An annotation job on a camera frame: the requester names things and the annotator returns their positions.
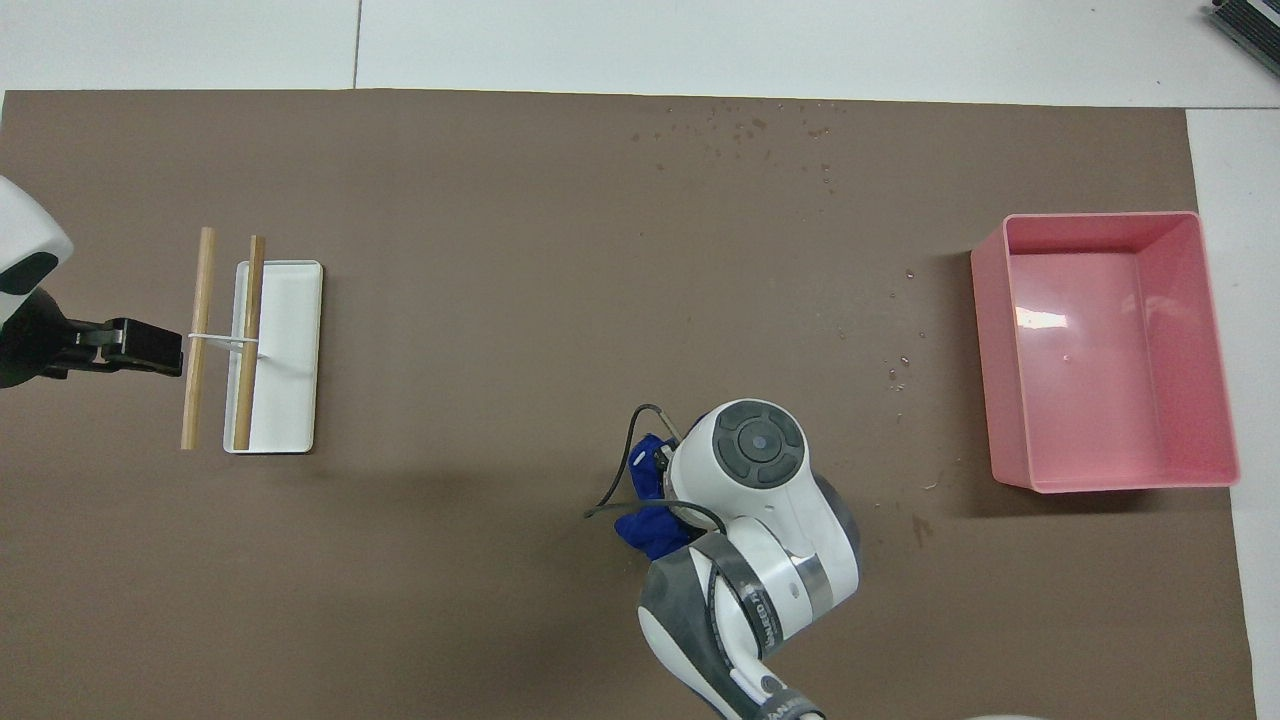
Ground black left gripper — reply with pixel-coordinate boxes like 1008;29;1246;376
0;290;185;389

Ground blue cloth towel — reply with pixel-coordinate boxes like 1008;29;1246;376
613;432;701;561

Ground white towel rack base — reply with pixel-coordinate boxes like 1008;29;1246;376
223;260;324;455

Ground brown table mat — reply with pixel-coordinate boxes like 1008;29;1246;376
0;88;1259;720

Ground pink plastic bin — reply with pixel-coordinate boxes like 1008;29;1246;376
970;210;1241;495

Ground dark striped device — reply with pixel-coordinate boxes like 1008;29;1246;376
1205;0;1280;51

